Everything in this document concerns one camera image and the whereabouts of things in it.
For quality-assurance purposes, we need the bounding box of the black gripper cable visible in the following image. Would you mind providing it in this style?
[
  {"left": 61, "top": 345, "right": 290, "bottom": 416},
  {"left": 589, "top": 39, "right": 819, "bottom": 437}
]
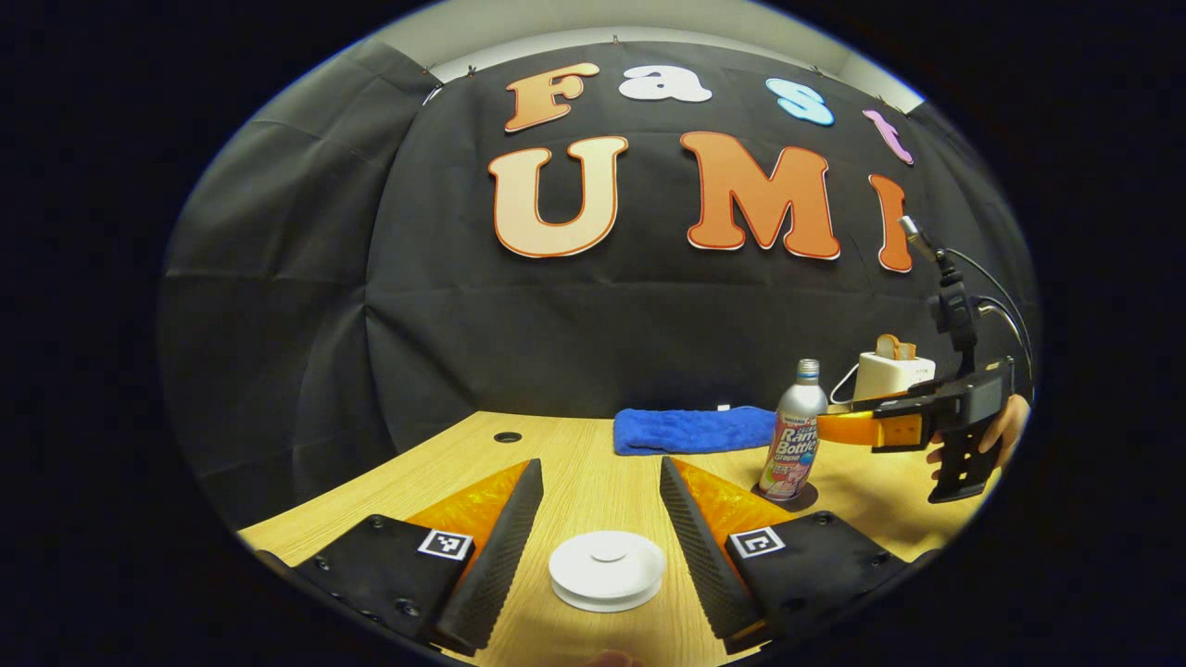
[{"left": 945, "top": 246, "right": 1035, "bottom": 371}]

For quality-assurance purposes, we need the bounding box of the blue towel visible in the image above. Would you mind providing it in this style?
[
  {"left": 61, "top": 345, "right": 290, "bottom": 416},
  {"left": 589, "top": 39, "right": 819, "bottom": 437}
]
[{"left": 613, "top": 406, "right": 779, "bottom": 457}]

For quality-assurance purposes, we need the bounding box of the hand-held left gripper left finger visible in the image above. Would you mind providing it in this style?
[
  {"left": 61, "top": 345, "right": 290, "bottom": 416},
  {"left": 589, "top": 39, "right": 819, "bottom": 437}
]
[{"left": 295, "top": 459, "right": 545, "bottom": 655}]

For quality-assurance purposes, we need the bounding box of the dark brown round coaster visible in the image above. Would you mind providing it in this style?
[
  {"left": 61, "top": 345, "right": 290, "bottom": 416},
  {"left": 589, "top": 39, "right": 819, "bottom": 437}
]
[{"left": 751, "top": 480, "right": 820, "bottom": 512}]

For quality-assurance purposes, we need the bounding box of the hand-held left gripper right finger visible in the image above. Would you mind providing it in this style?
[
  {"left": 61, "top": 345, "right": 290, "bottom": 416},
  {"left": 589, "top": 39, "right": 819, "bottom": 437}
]
[{"left": 660, "top": 456, "right": 914, "bottom": 655}]

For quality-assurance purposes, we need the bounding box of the silver water bottle pink label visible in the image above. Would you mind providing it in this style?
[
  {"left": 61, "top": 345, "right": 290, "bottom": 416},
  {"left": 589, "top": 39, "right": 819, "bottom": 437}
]
[{"left": 758, "top": 359, "right": 829, "bottom": 502}]

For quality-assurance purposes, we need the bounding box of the white toaster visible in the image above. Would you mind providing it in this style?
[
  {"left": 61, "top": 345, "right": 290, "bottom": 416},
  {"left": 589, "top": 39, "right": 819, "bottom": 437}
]
[{"left": 852, "top": 350, "right": 937, "bottom": 404}]

